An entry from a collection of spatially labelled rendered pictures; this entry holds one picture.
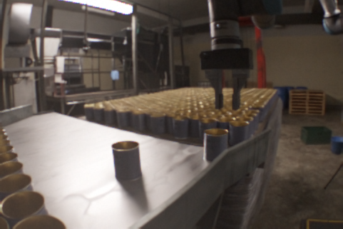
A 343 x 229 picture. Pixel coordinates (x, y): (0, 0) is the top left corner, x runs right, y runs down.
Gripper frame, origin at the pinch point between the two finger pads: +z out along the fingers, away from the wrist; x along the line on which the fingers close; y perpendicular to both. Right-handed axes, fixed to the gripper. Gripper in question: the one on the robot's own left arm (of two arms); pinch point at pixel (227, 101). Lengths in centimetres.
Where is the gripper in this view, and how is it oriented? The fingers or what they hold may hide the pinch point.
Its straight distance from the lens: 50.6
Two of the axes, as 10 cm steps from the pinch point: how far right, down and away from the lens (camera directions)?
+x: 8.1, 0.4, -5.9
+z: 0.3, 9.9, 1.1
